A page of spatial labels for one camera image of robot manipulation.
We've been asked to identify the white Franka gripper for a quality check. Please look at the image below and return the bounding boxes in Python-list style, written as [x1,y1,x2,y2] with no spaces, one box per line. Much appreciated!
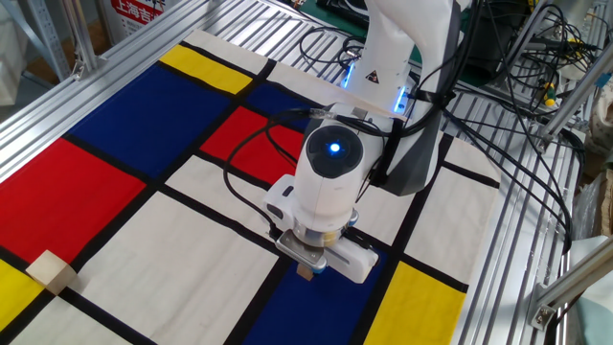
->
[261,172,379,285]

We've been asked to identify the large wooden block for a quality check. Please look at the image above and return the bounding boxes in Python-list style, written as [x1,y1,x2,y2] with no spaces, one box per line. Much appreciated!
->
[25,249,79,296]

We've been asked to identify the Mondrian pattern cloth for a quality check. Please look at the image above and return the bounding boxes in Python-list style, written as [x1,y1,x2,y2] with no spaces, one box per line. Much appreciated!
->
[0,29,502,345]

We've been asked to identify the green mat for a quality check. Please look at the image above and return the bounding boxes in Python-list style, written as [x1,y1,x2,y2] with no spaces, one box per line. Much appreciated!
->
[299,0,527,88]

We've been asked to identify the black bag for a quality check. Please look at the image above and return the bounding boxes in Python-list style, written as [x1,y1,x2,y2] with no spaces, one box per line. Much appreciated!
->
[460,3,528,81]

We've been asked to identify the black flat device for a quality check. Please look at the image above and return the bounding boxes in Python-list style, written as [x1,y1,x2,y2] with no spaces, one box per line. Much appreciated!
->
[315,0,371,29]

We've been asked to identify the beige sack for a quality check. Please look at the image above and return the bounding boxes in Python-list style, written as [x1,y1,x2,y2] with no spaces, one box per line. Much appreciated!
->
[588,80,613,155]

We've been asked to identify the red white sign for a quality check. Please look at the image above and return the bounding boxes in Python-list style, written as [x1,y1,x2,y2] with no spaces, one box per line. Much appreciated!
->
[102,0,178,37]

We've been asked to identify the perforated grey metal upright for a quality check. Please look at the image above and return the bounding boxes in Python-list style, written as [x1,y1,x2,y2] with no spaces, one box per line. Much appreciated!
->
[26,0,73,81]

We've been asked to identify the white plastic sheet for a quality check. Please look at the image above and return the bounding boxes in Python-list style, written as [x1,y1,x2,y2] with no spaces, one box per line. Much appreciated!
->
[0,0,30,107]

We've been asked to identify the short black camera cable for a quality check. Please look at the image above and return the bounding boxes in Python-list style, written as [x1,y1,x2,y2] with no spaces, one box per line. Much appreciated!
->
[344,227,382,267]

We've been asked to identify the long black gripper cable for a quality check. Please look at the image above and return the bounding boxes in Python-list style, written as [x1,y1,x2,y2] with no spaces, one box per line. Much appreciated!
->
[221,107,336,241]

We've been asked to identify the coiled black cable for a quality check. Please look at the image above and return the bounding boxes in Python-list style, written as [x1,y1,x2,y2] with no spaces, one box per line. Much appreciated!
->
[299,26,368,73]

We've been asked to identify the thick black cable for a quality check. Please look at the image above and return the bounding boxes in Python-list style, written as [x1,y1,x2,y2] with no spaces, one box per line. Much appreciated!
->
[406,71,575,255]

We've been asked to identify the aluminium beam with bracket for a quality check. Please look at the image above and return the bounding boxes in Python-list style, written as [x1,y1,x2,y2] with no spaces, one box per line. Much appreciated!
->
[526,237,613,332]

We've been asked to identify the slanted aluminium post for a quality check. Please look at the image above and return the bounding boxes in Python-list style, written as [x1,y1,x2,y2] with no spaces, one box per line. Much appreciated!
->
[538,52,613,145]

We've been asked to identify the tangled thin black cables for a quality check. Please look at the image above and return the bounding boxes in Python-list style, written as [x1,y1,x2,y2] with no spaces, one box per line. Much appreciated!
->
[497,0,602,116]

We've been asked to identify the upright aluminium post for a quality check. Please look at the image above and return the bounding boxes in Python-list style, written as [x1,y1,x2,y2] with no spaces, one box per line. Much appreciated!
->
[61,0,100,78]

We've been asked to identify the long aluminium frame rail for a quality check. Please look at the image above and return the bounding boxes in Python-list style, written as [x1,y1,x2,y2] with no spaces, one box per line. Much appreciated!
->
[0,0,255,186]

